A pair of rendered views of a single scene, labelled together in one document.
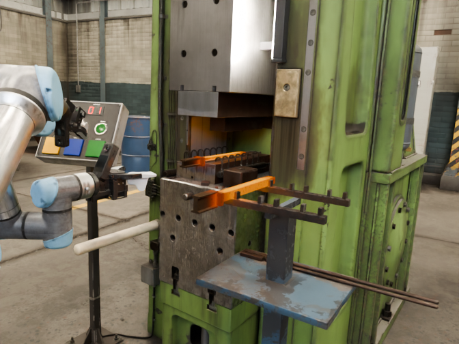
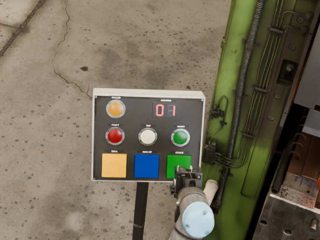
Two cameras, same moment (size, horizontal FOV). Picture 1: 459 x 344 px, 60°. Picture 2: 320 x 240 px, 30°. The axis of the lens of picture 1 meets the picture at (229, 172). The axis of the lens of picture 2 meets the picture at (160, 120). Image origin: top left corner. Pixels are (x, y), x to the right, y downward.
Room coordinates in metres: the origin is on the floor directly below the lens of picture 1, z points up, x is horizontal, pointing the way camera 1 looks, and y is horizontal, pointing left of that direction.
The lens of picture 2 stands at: (0.51, 0.99, 2.42)
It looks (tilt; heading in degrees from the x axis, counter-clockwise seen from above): 45 degrees down; 343
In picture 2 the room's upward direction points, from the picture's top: 7 degrees clockwise
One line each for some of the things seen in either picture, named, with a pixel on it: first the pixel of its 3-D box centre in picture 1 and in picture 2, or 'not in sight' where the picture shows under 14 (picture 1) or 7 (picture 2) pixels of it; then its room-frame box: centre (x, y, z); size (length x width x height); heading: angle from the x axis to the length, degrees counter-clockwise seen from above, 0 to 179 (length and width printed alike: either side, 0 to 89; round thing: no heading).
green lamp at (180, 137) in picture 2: (100, 128); (180, 137); (1.69, 0.56, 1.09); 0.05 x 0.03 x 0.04; 55
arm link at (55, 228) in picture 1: (51, 226); not in sight; (1.02, 0.48, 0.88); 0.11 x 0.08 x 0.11; 94
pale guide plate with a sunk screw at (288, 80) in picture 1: (287, 93); not in sight; (1.46, -0.20, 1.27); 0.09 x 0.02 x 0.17; 55
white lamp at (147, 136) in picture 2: not in sight; (147, 136); (1.71, 0.66, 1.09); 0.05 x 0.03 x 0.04; 55
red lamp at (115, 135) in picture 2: not in sight; (115, 135); (1.72, 0.76, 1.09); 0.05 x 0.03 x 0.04; 55
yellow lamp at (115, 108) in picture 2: not in sight; (115, 108); (1.77, 0.75, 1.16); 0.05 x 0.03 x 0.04; 55
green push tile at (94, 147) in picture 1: (95, 149); (178, 166); (1.64, 0.57, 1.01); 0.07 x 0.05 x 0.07; 80
